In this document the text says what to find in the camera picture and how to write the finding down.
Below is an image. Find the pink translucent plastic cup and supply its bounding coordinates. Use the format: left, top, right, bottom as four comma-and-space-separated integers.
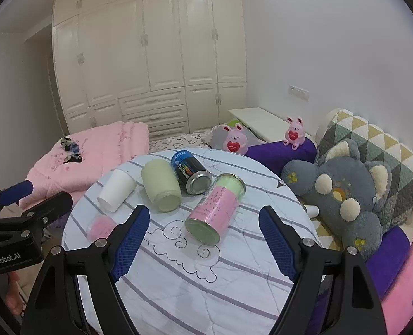
86, 215, 116, 243

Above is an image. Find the triangle pattern quilted cushion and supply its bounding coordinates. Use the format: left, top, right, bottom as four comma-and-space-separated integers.
314, 109, 413, 231

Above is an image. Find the dark keys bundle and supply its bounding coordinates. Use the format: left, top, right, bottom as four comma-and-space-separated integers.
60, 137, 83, 163

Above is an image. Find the white paper cup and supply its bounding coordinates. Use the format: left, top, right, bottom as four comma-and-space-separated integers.
97, 169, 137, 212

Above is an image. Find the grey plush elephant toy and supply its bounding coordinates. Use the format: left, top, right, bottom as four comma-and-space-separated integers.
281, 139, 392, 259

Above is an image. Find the white wall socket plate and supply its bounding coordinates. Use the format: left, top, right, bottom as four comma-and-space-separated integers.
288, 85, 310, 102

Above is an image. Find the pink bunny plush right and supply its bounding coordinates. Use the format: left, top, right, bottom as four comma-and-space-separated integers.
283, 117, 306, 150

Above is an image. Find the blue black CoolTowel can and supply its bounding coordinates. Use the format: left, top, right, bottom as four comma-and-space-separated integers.
171, 150, 213, 195

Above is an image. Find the pink fleece blanket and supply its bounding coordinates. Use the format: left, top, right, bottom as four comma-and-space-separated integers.
381, 243, 413, 334

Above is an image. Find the pink bunny plush left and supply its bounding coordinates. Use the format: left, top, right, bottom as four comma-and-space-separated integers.
222, 123, 248, 155

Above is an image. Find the white striped tablecloth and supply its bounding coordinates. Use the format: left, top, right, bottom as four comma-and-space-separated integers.
61, 147, 325, 335

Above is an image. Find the folded pink quilt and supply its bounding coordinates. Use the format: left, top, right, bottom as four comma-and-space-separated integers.
19, 122, 149, 210

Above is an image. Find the light green plastic cup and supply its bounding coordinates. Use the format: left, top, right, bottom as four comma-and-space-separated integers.
141, 159, 182, 212

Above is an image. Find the pink bunny plush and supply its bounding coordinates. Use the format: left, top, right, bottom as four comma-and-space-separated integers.
283, 117, 306, 150
222, 123, 248, 155

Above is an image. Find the pink green labelled can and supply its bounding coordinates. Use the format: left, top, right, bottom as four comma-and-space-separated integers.
184, 173, 246, 246

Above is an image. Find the white bedside table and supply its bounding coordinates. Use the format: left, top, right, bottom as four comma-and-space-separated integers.
227, 107, 312, 144

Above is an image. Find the heart pattern bed sheet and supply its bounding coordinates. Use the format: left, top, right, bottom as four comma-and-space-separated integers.
149, 129, 213, 153

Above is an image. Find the cream white wardrobe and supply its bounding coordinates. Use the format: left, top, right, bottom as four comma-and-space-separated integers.
52, 0, 247, 139

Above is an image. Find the purple blanket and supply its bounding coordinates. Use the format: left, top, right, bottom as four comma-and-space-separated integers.
245, 138, 316, 176

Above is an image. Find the small white cup by plush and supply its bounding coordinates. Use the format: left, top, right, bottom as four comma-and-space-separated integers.
303, 205, 319, 218

